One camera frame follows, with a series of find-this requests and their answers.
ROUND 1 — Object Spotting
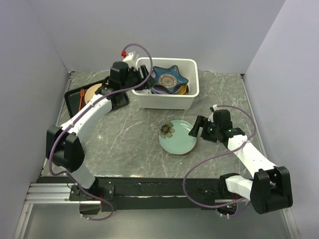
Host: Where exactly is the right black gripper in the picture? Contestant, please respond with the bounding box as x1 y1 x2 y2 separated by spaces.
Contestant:
189 115 220 143

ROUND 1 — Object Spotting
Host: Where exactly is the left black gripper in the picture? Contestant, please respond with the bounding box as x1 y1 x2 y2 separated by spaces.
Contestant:
121 65 158 93

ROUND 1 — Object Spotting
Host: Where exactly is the purple plastic plate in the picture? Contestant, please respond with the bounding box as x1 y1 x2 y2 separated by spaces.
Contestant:
151 85 181 94

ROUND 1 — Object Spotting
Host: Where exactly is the blue star shaped dish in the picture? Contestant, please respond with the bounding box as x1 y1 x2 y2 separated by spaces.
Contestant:
153 65 189 93

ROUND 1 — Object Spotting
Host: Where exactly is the light green saucer plate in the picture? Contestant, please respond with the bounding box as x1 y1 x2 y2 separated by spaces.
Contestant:
159 120 197 155

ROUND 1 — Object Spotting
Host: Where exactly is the yellow polka dot plate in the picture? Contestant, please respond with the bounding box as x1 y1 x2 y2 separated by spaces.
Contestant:
176 84 189 95

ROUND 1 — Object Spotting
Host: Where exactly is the blue polka dot plate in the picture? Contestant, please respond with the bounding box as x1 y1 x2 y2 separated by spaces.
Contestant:
151 87 180 95

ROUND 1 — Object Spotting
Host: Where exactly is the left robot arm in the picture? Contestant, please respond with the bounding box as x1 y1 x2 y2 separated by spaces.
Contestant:
46 61 152 200

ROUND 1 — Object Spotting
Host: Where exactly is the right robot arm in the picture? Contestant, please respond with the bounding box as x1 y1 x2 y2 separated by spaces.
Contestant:
189 108 293 214

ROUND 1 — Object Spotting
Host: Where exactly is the white plastic bin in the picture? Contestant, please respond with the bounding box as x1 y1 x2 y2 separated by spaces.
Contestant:
132 57 199 110

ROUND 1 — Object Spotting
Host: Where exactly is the beige bird plate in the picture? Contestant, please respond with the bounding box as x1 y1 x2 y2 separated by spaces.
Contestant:
84 83 102 104

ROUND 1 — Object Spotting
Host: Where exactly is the orange plastic fork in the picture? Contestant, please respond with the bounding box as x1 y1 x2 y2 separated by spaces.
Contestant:
78 89 85 111

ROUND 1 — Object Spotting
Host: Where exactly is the black plastic tray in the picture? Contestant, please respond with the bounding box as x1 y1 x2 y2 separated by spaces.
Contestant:
64 81 129 118

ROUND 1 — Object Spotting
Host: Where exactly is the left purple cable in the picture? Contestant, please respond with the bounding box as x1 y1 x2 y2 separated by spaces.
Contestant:
48 43 153 222

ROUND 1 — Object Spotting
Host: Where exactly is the purple cable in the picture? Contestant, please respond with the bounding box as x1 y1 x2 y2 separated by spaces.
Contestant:
48 43 153 222
183 105 257 217

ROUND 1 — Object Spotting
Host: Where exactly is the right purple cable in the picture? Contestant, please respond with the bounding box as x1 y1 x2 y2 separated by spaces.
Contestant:
183 105 257 217

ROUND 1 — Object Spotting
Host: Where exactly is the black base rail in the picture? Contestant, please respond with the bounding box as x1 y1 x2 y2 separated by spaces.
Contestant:
68 175 252 215

